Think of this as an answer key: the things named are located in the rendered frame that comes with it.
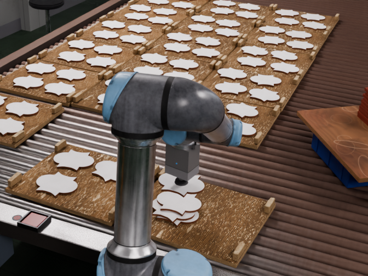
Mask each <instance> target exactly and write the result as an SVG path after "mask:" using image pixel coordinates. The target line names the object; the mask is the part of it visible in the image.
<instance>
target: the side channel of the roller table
mask: <svg viewBox="0 0 368 276"><path fill-rule="evenodd" d="M128 1H130V0H110V1H108V2H106V3H104V4H102V5H101V6H99V7H97V8H95V9H93V10H91V11H89V12H87V13H86V14H84V15H82V16H80V17H78V18H76V19H74V20H73V21H71V22H69V23H67V24H65V25H63V26H61V27H60V28H58V29H56V30H54V31H53V32H51V33H49V34H46V35H45V36H43V37H41V38H39V39H38V40H36V41H34V42H32V43H30V44H28V45H26V46H25V47H23V48H21V49H19V50H17V51H15V52H13V53H11V54H10V55H8V56H6V57H4V58H2V59H0V74H1V75H2V74H3V72H8V71H9V69H10V68H15V66H16V65H21V63H22V62H23V61H27V59H28V58H31V57H33V56H34V55H38V53H39V52H40V51H43V50H44V49H45V48H47V49H49V47H50V46H51V45H53V46H54V44H55V43H56V42H57V43H59V41H60V40H61V39H63V40H64V39H65V37H67V36H69V35H70V34H72V33H74V32H75V31H78V30H79V29H80V28H81V29H83V27H84V26H87V25H88V24H92V22H93V21H96V20H97V19H99V18H100V17H102V16H103V15H105V14H107V13H109V12H111V11H112V10H116V8H119V7H120V6H121V5H123V4H124V3H127V2H128Z"/></svg>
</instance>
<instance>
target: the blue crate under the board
mask: <svg viewBox="0 0 368 276"><path fill-rule="evenodd" d="M311 147H312V149H314V151H315V152H316V153H317V154H318V156H319V157H320V158H321V159H322V160H323V161H324V162H325V164H326V165H327V166H328V167H329V168H330V169H331V170H332V171H333V173H334V174H335V175H336V176H337V177H338V178H339V179H340V180H341V182H342V183H343V184H344V185H345V186H346V187H347V188H353V187H361V186H368V182H362V183H359V182H358V181H357V180H356V179H355V178H354V177H353V176H352V175H351V174H350V173H349V171H348V170H347V169H346V168H345V167H344V166H343V165H342V164H341V163H340V162H339V161H338V160H337V158H336V157H335V156H334V155H333V154H332V153H331V152H330V151H329V150H328V149H327V148H326V146H325V145H324V144H323V143H322V142H321V141H320V140H319V139H318V138H317V137H316V136H315V135H314V133H313V138H312V145H311Z"/></svg>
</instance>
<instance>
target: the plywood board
mask: <svg viewBox="0 0 368 276"><path fill-rule="evenodd" d="M358 110H359V105H358V106H346V107H334V108H321V109H314V110H302V111H297V116H298V117H299V118H300V119H301V120H302V121H303V122H304V124H305V125H306V126H307V127H309V129H310V130H311V131H312V132H313V133H314V135H315V136H316V137H317V138H318V139H319V140H320V141H321V142H322V143H323V144H324V145H325V146H326V148H327V149H328V150H329V151H330V152H331V153H332V154H333V155H334V156H335V157H336V158H337V160H338V161H339V162H340V163H341V164H342V165H343V166H344V167H345V168H346V169H347V170H348V171H349V173H350V174H351V175H352V176H353V177H354V178H355V179H356V180H357V181H358V182H359V183H362V182H368V126H367V125H366V124H365V123H364V122H363V121H362V120H361V119H360V118H359V117H358V116H357V115H358Z"/></svg>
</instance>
